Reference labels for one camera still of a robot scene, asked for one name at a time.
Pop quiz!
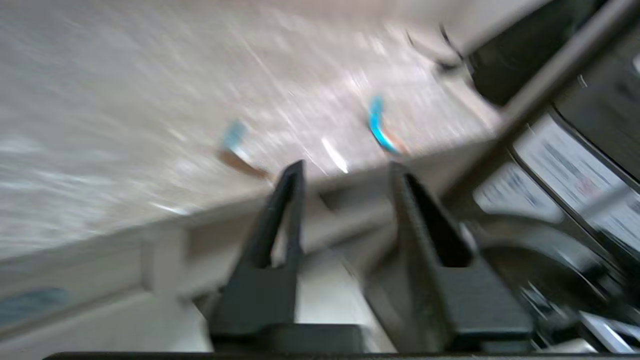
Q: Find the grey oven handle bar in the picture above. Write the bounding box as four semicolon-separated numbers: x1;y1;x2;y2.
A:
445;0;640;201

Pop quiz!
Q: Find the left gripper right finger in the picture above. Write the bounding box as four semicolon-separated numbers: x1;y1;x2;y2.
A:
389;162;534;351

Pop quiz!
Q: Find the blue curved strip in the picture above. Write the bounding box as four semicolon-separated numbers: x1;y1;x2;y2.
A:
367;96;412;156

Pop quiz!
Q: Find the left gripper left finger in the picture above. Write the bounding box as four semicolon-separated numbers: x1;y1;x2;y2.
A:
211;160;306;337

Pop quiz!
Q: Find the black oven appliance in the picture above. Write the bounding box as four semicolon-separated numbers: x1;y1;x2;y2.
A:
440;0;640;351

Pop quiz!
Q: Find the blue and brown wrapper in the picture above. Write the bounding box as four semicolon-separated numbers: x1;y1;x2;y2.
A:
218;121;273;181

